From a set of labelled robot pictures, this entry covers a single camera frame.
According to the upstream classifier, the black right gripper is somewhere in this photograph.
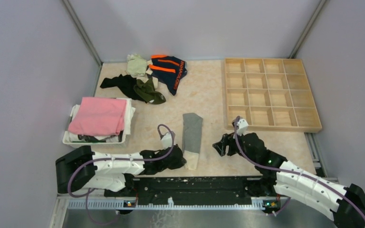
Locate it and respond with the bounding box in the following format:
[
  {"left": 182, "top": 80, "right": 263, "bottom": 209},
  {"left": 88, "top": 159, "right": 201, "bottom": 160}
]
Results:
[{"left": 213, "top": 128, "right": 258, "bottom": 164}]

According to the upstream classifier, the grey underwear white waistband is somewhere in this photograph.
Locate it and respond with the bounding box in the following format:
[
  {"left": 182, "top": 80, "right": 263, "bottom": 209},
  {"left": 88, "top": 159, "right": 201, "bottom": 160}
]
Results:
[{"left": 182, "top": 113, "right": 203, "bottom": 171}]

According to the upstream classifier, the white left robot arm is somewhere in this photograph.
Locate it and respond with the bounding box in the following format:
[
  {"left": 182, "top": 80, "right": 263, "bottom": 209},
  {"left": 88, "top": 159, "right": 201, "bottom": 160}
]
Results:
[{"left": 55, "top": 145, "right": 187, "bottom": 196}]

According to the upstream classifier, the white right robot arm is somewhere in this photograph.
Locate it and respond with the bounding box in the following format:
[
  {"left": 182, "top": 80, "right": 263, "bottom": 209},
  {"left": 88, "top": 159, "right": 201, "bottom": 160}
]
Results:
[{"left": 212, "top": 133, "right": 365, "bottom": 228}]

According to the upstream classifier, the dark green underwear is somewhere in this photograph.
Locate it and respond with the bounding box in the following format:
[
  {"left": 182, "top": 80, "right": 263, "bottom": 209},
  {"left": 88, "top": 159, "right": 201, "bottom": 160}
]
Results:
[{"left": 134, "top": 80, "right": 166, "bottom": 105}]

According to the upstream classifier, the black underwear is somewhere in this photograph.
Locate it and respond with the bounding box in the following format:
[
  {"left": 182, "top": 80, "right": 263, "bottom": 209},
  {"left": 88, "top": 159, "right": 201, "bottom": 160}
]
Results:
[{"left": 100, "top": 75, "right": 145, "bottom": 102}]

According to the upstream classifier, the navy orange underwear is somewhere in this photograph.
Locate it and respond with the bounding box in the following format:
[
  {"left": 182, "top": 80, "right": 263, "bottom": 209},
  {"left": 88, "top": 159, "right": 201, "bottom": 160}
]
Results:
[{"left": 148, "top": 55, "right": 188, "bottom": 95}]

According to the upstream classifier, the light green underwear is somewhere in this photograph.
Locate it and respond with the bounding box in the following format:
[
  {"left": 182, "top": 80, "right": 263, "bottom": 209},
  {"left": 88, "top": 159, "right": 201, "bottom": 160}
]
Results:
[{"left": 126, "top": 54, "right": 148, "bottom": 76}]

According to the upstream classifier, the wooden compartment tray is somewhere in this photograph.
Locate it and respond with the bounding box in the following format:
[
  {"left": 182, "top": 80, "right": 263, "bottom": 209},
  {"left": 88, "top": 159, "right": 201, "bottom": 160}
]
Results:
[{"left": 224, "top": 58, "right": 322, "bottom": 133}]

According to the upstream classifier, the pink folded cloth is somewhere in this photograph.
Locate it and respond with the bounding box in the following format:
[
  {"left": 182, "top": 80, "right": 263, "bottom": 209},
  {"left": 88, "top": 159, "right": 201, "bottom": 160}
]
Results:
[{"left": 68, "top": 97, "right": 127, "bottom": 136}]

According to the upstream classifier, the white perforated plastic basket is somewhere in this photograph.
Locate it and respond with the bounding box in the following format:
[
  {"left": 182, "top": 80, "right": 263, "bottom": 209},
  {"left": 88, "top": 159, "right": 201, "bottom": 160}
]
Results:
[{"left": 62, "top": 105, "right": 130, "bottom": 149}]

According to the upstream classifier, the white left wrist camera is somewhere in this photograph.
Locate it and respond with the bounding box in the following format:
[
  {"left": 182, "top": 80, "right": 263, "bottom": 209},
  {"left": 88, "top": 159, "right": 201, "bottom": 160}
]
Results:
[{"left": 161, "top": 131, "right": 174, "bottom": 149}]

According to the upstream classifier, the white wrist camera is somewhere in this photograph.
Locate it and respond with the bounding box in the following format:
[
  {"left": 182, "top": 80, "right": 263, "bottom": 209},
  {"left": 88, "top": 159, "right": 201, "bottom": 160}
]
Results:
[
  {"left": 234, "top": 118, "right": 249, "bottom": 136},
  {"left": 161, "top": 131, "right": 174, "bottom": 149}
]

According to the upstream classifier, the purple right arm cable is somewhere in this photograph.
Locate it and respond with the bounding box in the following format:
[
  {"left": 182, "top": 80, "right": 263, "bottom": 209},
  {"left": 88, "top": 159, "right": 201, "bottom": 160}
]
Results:
[{"left": 232, "top": 115, "right": 365, "bottom": 228}]

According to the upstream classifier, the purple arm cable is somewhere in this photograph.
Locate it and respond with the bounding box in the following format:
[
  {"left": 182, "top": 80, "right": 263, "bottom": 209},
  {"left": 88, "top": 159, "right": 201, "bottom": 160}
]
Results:
[
  {"left": 232, "top": 115, "right": 365, "bottom": 228},
  {"left": 67, "top": 123, "right": 176, "bottom": 227}
]

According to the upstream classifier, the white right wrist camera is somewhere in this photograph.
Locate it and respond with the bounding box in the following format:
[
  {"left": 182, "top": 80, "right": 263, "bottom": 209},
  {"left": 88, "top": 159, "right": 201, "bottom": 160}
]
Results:
[{"left": 234, "top": 118, "right": 249, "bottom": 136}]

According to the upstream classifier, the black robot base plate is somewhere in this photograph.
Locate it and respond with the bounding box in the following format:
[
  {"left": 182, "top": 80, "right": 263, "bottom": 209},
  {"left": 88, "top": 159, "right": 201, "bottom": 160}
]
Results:
[{"left": 104, "top": 176, "right": 282, "bottom": 207}]

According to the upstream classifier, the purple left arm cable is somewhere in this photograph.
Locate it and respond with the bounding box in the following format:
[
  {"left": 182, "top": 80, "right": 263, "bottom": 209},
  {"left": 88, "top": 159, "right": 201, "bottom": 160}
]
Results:
[{"left": 67, "top": 123, "right": 176, "bottom": 227}]

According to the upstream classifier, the aluminium frame rail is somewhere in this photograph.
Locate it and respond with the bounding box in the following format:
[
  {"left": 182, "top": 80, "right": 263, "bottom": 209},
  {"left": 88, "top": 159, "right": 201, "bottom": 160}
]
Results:
[{"left": 48, "top": 178, "right": 356, "bottom": 228}]

